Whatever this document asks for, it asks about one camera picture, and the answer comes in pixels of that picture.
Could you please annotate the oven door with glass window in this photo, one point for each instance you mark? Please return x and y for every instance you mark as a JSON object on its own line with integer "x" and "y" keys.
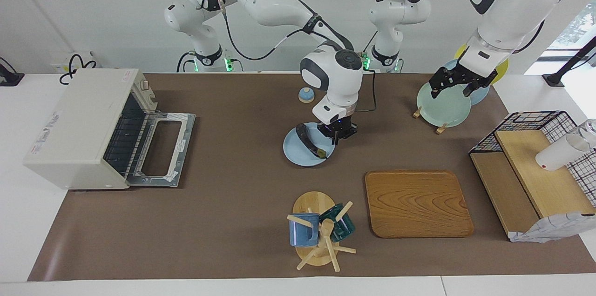
{"x": 184, "y": 147}

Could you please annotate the small blue dome lid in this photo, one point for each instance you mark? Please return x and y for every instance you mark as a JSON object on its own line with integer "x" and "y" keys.
{"x": 305, "y": 97}

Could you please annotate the black slanted stand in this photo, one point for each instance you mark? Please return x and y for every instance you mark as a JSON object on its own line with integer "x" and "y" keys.
{"x": 572, "y": 61}

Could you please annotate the yellow plate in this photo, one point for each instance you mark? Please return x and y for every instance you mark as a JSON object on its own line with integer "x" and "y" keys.
{"x": 502, "y": 70}

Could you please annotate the white toaster oven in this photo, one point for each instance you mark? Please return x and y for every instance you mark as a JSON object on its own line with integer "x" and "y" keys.
{"x": 74, "y": 124}

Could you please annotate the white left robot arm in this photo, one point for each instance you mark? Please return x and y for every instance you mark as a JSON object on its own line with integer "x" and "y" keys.
{"x": 507, "y": 3}

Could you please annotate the wooden serving tray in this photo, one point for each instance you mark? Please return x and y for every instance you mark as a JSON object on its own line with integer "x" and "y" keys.
{"x": 416, "y": 203}

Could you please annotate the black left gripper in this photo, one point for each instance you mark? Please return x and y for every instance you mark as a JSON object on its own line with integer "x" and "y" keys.
{"x": 465, "y": 78}

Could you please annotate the wooden stepped shelf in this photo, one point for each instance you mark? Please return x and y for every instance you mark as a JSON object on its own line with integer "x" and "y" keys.
{"x": 545, "y": 184}

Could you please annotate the white cup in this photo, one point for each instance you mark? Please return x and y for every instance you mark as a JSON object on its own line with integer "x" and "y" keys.
{"x": 558, "y": 154}

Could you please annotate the white wall socket box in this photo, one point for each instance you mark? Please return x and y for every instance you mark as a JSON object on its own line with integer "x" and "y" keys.
{"x": 58, "y": 64}

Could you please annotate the light blue plate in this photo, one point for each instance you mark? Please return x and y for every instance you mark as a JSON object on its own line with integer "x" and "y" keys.
{"x": 295, "y": 151}

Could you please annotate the blue mug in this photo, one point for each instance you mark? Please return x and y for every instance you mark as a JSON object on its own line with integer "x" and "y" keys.
{"x": 300, "y": 235}

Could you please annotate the mint green plate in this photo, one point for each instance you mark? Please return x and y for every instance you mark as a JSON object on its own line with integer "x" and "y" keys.
{"x": 444, "y": 110}

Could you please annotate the wooden plate rack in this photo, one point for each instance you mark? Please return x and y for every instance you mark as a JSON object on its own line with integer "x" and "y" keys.
{"x": 441, "y": 129}

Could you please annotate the grey patterned cloth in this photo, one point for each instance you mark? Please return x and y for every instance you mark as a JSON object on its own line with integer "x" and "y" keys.
{"x": 549, "y": 228}

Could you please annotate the dark green mug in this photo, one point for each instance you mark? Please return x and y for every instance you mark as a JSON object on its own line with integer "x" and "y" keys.
{"x": 344, "y": 228}

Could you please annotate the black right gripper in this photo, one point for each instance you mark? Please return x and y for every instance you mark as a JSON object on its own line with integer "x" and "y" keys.
{"x": 342, "y": 129}

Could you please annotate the brown table mat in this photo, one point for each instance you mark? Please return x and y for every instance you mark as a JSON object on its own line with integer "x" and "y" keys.
{"x": 233, "y": 217}

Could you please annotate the clear glass cup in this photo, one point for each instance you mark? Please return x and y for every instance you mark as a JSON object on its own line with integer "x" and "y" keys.
{"x": 590, "y": 129}

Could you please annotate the dark purple eggplant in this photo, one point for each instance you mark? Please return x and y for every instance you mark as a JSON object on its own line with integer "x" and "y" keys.
{"x": 307, "y": 140}

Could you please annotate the pale blue racked plate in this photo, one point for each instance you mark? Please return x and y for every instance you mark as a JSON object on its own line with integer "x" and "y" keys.
{"x": 480, "y": 96}

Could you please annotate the wooden mug tree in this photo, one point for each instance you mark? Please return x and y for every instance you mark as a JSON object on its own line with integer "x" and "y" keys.
{"x": 313, "y": 203}

